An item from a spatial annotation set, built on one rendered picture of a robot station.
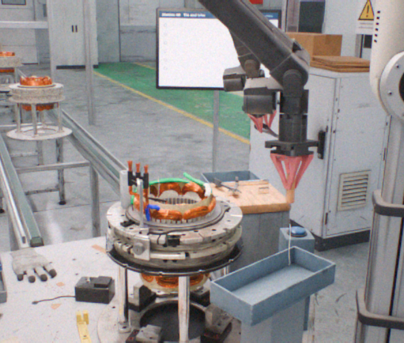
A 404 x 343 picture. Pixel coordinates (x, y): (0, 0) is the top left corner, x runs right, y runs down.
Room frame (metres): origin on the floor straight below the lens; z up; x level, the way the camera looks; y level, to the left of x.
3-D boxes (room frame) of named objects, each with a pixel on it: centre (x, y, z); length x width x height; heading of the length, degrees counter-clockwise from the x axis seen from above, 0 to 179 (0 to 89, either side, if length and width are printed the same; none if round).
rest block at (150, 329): (1.06, 0.12, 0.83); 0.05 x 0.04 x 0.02; 74
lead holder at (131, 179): (1.06, 0.14, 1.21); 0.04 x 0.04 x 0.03; 20
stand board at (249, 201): (1.39, -0.12, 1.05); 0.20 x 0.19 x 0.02; 14
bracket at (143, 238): (1.01, 0.12, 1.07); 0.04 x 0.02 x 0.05; 68
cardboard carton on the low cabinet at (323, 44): (3.98, -0.76, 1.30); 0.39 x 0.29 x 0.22; 34
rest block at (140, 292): (1.22, 0.17, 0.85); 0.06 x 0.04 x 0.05; 152
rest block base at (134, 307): (1.23, 0.16, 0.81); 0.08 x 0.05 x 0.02; 152
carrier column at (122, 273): (1.13, 0.19, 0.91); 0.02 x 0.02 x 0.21
